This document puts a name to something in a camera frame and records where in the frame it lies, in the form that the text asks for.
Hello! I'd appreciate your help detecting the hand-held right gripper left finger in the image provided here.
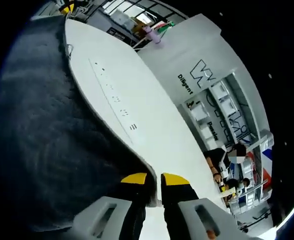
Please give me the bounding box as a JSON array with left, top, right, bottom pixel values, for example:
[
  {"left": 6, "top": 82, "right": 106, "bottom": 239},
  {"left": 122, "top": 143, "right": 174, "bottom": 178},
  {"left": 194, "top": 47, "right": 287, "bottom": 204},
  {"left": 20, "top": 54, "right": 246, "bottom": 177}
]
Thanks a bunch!
[{"left": 73, "top": 171, "right": 155, "bottom": 240}]

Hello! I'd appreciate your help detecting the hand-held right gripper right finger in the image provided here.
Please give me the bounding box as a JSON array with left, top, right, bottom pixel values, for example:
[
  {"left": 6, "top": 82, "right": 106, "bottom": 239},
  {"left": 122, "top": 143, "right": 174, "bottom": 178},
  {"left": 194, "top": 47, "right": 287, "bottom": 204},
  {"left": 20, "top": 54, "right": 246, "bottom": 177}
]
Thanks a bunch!
[{"left": 160, "top": 172, "right": 255, "bottom": 240}]

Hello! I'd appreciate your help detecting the grey towel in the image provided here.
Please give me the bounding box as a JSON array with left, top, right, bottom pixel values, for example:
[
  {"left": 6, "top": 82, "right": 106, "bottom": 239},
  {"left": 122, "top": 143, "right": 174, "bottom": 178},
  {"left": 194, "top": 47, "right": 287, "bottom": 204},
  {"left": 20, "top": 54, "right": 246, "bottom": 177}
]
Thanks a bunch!
[{"left": 0, "top": 14, "right": 161, "bottom": 240}]

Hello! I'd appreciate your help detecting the dark counter with white label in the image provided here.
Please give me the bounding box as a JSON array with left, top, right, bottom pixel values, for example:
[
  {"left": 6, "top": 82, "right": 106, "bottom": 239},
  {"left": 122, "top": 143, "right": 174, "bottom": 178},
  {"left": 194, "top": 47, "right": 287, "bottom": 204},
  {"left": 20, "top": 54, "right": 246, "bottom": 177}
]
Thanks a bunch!
[{"left": 106, "top": 24, "right": 137, "bottom": 45}]

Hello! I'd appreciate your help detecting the brown cardboard box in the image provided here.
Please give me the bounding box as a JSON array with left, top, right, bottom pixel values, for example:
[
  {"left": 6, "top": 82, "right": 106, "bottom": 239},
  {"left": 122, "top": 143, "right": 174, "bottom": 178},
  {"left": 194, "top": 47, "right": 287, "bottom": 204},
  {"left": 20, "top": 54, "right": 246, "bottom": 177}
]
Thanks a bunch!
[{"left": 133, "top": 23, "right": 147, "bottom": 35}]

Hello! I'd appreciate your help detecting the white floor stand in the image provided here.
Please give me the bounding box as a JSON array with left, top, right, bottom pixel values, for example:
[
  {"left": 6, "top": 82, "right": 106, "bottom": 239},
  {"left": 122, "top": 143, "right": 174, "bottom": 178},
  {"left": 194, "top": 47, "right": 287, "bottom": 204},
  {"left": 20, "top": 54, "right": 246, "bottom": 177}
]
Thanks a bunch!
[{"left": 133, "top": 37, "right": 152, "bottom": 52}]

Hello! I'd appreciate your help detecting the group of white storage bins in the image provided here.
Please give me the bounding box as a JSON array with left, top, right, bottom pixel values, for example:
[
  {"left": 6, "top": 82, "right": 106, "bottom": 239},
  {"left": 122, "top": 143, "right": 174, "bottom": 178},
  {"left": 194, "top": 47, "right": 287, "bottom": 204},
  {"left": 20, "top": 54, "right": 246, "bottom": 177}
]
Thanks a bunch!
[{"left": 189, "top": 79, "right": 262, "bottom": 181}]

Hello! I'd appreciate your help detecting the purple rolled mat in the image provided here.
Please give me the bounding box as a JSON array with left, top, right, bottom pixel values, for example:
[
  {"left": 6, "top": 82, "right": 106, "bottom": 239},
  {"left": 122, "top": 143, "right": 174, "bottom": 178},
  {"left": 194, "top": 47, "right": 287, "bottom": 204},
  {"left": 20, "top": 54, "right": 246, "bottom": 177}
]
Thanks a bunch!
[{"left": 143, "top": 24, "right": 162, "bottom": 47}]

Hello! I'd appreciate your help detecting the table socket strip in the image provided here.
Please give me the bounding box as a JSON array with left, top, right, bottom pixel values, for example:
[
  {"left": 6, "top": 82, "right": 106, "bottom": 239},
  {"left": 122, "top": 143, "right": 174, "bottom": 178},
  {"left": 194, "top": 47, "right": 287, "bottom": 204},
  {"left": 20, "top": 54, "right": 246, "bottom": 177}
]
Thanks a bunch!
[{"left": 88, "top": 58, "right": 139, "bottom": 143}]

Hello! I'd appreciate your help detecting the red green hanging ornament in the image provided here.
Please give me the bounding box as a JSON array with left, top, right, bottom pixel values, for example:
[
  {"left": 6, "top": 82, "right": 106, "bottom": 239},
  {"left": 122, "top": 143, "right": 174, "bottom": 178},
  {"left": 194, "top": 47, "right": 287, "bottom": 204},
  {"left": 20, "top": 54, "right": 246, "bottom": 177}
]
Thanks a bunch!
[{"left": 156, "top": 21, "right": 176, "bottom": 33}]

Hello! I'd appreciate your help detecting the grey metal shelf rack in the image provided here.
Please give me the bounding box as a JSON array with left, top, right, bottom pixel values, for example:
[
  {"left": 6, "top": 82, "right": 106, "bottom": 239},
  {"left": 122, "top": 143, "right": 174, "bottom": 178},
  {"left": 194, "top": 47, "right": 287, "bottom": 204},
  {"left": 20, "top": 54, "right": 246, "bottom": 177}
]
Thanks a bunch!
[{"left": 185, "top": 72, "right": 275, "bottom": 208}]

